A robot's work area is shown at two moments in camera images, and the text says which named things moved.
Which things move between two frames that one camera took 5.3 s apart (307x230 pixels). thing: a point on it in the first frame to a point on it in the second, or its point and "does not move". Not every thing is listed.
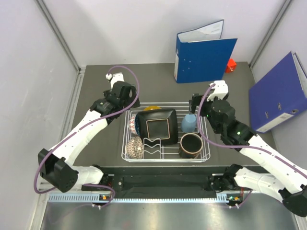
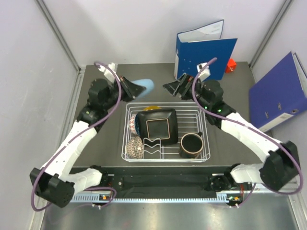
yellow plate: [152, 108] does not move
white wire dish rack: [165, 132] does not move
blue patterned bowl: [137, 124] does not move
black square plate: [158, 127] does not move
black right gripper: [193, 102] to [183, 87]
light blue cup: [188, 123] to [147, 83]
